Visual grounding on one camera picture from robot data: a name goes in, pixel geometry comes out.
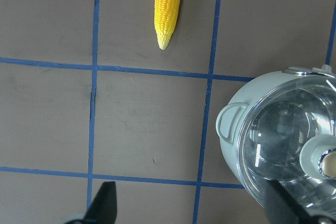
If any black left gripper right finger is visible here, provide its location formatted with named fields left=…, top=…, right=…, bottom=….
left=264, top=180, right=315, bottom=224

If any pale green steel pot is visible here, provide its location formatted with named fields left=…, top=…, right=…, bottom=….
left=216, top=65, right=335, bottom=183

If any glass pot lid with knob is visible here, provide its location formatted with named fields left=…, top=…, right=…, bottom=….
left=237, top=76, right=335, bottom=216

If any yellow corn cob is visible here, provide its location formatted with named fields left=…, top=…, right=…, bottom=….
left=154, top=0, right=181, bottom=50

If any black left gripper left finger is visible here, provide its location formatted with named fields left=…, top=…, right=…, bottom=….
left=83, top=182, right=118, bottom=224

